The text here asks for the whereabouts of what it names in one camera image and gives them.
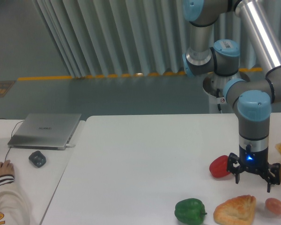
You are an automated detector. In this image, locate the dark grey small device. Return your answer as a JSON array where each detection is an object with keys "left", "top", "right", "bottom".
[{"left": 29, "top": 150, "right": 46, "bottom": 168}]

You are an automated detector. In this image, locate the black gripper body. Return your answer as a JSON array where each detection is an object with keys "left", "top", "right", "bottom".
[{"left": 237, "top": 147, "right": 269, "bottom": 175}]

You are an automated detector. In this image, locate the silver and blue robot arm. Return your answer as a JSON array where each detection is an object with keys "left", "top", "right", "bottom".
[{"left": 182, "top": 0, "right": 281, "bottom": 188}]

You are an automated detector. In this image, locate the brown egg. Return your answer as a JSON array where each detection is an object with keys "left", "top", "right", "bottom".
[{"left": 265, "top": 198, "right": 281, "bottom": 215}]

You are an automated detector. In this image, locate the triangular golden bread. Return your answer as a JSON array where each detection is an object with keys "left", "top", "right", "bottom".
[{"left": 213, "top": 195, "right": 256, "bottom": 225}]

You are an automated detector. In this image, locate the person's hand on mouse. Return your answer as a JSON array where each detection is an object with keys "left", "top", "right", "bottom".
[{"left": 0, "top": 160, "right": 15, "bottom": 177}]

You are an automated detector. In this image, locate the red bell pepper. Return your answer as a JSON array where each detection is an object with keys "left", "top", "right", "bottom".
[{"left": 209, "top": 155, "right": 230, "bottom": 178}]

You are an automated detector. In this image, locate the cream striped sleeve forearm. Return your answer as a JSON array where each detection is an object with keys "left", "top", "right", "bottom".
[{"left": 0, "top": 174, "right": 30, "bottom": 225}]

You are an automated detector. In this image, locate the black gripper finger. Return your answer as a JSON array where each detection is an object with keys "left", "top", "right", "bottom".
[
  {"left": 258, "top": 163, "right": 281, "bottom": 193},
  {"left": 226, "top": 153, "right": 244, "bottom": 184}
]

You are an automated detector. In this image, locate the black mouse cable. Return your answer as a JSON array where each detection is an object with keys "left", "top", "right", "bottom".
[{"left": 0, "top": 118, "right": 25, "bottom": 162}]

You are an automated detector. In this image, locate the pleated grey curtain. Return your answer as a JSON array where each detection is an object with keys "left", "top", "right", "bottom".
[{"left": 37, "top": 0, "right": 281, "bottom": 78}]

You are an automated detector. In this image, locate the white side table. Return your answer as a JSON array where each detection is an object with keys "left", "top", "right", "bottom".
[{"left": 0, "top": 120, "right": 85, "bottom": 225}]

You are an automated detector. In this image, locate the green bell pepper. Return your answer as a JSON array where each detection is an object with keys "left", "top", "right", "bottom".
[{"left": 174, "top": 198, "right": 207, "bottom": 225}]

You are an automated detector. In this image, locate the silver closed laptop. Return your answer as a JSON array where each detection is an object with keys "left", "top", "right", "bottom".
[{"left": 8, "top": 113, "right": 81, "bottom": 150}]

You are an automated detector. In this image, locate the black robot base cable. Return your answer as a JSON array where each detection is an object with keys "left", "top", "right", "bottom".
[{"left": 215, "top": 88, "right": 223, "bottom": 114}]

